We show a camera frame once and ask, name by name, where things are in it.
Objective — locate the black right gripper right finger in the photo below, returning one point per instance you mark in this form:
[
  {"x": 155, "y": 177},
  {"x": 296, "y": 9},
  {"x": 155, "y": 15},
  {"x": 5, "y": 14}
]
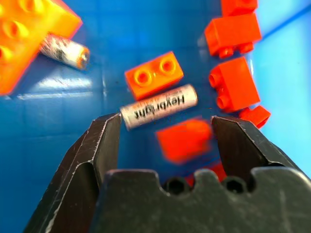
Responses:
[{"x": 245, "y": 143}]

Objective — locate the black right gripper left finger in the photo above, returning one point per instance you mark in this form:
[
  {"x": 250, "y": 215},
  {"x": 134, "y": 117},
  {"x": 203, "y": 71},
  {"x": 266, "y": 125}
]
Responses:
[{"x": 82, "y": 170}]

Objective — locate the small orange two-stud brick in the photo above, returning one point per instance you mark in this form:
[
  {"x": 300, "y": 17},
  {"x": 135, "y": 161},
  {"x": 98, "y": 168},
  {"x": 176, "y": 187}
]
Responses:
[{"x": 153, "y": 76}]

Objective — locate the red toy brick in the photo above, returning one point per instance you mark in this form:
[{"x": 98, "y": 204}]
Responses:
[
  {"x": 184, "y": 140},
  {"x": 234, "y": 85},
  {"x": 238, "y": 6},
  {"x": 232, "y": 34},
  {"x": 256, "y": 116}
]

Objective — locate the blue plastic bin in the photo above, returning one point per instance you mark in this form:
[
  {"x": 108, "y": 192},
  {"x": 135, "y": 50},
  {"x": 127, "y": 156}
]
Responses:
[{"x": 136, "y": 48}]

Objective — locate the silver Heybright battery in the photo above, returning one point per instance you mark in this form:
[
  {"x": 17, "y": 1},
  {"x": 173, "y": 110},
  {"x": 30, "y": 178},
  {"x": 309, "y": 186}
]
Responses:
[{"x": 158, "y": 107}]

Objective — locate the large orange toy brick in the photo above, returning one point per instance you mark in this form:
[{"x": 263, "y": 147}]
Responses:
[{"x": 22, "y": 36}]

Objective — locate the silver battery with worn label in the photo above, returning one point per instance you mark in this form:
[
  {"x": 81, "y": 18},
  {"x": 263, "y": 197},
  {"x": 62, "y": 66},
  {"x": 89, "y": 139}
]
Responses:
[{"x": 65, "y": 50}]

